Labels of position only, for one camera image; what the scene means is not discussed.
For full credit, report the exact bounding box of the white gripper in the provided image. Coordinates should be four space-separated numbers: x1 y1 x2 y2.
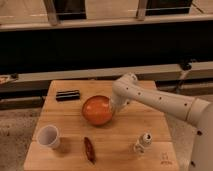
109 97 130 113

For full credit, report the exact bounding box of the orange ceramic bowl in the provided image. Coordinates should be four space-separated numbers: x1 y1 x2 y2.
82 95 113 126

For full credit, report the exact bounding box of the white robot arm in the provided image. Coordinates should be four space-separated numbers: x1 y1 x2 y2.
110 73 213 171

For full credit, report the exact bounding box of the small white bottle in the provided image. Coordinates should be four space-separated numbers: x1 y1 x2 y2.
133 132 152 154

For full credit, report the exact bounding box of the black rectangular block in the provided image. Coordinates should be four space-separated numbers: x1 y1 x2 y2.
56 90 80 101

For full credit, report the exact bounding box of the dark red chili pepper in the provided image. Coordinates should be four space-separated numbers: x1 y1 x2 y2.
84 137 96 163

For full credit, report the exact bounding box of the white paper cup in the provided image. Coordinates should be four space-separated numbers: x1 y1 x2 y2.
36 125 60 149

